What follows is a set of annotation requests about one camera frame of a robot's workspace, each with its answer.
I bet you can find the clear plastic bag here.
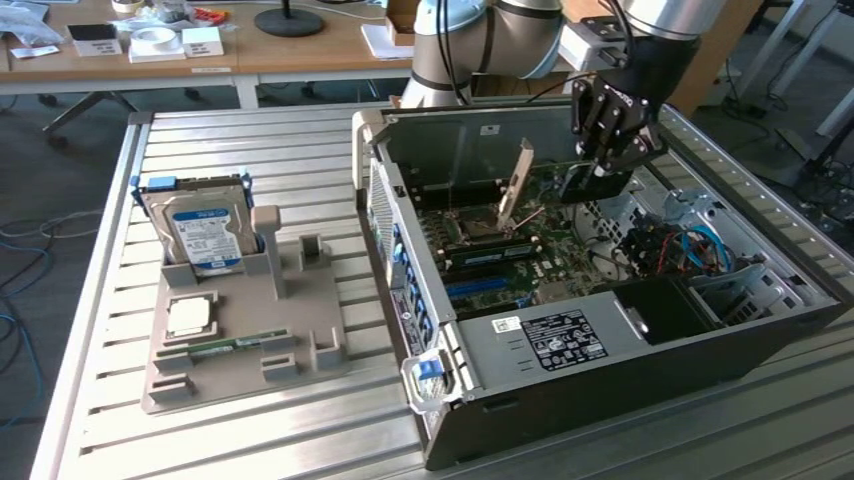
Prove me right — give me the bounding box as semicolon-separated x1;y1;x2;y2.
0;2;65;47

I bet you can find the white paper label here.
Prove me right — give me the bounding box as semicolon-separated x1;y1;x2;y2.
8;45;62;61

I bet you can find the black open PC case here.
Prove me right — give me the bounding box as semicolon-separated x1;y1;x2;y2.
351;89;854;471

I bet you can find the green RAM stick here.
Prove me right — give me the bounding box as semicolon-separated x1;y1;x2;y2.
443;239;543;267
185;328;292;354

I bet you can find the large white tape roll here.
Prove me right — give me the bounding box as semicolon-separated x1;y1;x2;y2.
129;27;185;54

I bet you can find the black lamp base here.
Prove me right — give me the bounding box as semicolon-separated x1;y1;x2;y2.
254;0;327;38

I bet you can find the blue case latch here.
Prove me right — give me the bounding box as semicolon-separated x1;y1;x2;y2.
412;359;445;384

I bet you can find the CPU socket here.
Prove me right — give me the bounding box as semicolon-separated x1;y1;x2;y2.
452;205;509;242

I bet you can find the grey slotted disk bay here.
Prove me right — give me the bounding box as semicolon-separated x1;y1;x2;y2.
685;259;810;327

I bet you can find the blue wire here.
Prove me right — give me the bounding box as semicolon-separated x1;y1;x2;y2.
677;224;736;275

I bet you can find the white floor cable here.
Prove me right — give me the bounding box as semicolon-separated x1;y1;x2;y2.
0;208;102;242

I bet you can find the wooden desk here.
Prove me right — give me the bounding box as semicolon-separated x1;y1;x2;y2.
0;0;601;109

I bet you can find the plain white box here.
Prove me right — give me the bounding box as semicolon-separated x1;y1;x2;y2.
180;26;224;58

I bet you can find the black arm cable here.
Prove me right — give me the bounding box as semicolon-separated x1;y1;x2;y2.
433;0;472;107

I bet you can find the green motherboard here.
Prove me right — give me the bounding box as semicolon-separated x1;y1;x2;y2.
416;159;641;321

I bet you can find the blue floor cable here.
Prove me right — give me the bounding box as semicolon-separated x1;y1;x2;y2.
0;249;53;427

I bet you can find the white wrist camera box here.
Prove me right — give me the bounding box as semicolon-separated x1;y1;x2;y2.
557;18;632;69

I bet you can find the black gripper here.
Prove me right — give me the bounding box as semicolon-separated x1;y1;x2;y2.
569;35;701;177

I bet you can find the flat white box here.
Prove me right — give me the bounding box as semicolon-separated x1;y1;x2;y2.
126;42;188;64

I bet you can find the white desk frame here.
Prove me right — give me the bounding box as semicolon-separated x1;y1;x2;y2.
730;0;854;137

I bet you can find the blue expansion slot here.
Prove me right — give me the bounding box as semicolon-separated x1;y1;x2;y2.
444;277;512;302

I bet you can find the white box with black top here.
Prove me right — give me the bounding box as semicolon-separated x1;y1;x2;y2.
65;23;125;58

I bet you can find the hard disk in blue caddy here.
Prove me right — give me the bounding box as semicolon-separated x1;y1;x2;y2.
132;168;260;277

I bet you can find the metal locking lever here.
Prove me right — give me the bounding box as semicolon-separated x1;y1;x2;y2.
511;208;556;232

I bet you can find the red wire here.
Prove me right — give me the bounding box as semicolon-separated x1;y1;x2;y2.
656;234;730;275

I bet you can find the graphics card with metal bracket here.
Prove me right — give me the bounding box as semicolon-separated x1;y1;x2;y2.
496;137;632;231

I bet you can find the thin black cable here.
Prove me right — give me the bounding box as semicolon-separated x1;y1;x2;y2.
525;72;601;99

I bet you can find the silver CPU chip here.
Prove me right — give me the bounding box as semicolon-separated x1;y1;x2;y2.
165;297;218;337

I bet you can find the small cardboard box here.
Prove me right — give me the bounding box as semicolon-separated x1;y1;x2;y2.
384;0;420;49

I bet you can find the grey parts rack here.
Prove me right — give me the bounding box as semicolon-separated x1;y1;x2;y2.
138;203;356;414

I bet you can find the grey power supply unit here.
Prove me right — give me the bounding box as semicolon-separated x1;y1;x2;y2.
456;292;652;391

